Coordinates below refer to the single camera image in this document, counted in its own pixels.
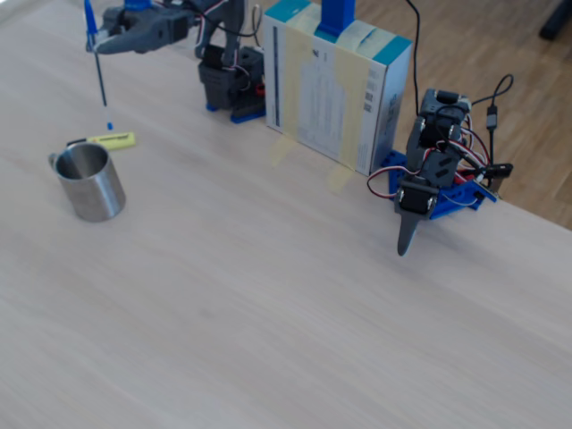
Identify grey gripper without camera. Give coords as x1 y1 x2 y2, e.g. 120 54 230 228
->
392 175 440 258

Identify grey gripper with camera mount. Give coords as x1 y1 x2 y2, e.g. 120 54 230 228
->
87 6 189 55

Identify blue ballpoint pen with cap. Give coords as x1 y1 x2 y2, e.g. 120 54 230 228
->
83 0 115 132

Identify yellow highlighter with black cap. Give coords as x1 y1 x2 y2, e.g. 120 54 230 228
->
66 130 138 152

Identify motor controller board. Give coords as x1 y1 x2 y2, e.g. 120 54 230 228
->
459 163 515 203

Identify white and teal cardboard box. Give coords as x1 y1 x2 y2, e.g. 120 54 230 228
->
261 0 414 178

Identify yellow masking tape strip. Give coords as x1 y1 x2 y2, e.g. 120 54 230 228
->
325 20 381 196
267 2 321 169

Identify black chair foot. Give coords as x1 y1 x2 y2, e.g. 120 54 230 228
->
538 0 572 42

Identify blue perforated arm base plate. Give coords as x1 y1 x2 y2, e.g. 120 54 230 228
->
387 150 486 221

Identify looped red white servo wire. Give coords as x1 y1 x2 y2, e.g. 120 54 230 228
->
366 138 448 201

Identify grey robot arm without camera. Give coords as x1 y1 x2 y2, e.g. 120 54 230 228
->
404 88 474 187

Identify servo wires of camera arm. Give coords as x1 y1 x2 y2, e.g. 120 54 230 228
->
191 0 233 48

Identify grey robot arm with camera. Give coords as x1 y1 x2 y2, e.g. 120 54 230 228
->
185 0 267 117

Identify black cable with inline adapter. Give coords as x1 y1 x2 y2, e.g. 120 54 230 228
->
471 73 515 166

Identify blue small arm base plate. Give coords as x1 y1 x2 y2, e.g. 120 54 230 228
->
205 101 267 123

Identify silver metal cup with handle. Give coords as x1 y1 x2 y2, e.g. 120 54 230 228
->
47 142 127 223

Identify black overhead camera cable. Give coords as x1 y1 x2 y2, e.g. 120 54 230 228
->
404 0 422 106

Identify blue camera stand pole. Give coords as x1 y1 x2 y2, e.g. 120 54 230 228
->
315 0 357 44

